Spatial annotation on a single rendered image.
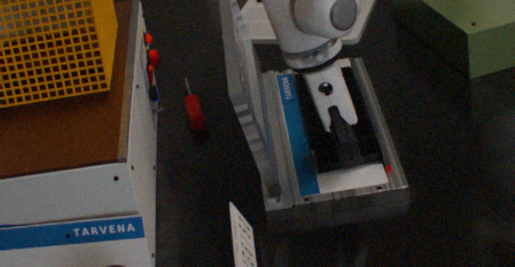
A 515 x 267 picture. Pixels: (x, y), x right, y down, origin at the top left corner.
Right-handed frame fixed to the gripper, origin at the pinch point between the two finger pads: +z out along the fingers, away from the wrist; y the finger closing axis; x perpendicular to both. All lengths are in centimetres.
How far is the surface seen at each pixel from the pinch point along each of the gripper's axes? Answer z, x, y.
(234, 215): -4.4, 16.9, -15.3
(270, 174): -5.4, 10.9, -10.0
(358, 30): 5.5, -8.1, 48.2
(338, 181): 2.1, 2.8, -5.3
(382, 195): 4.0, -2.7, -10.0
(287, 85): 1.3, 6.9, 27.5
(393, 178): 3.6, -5.0, -7.4
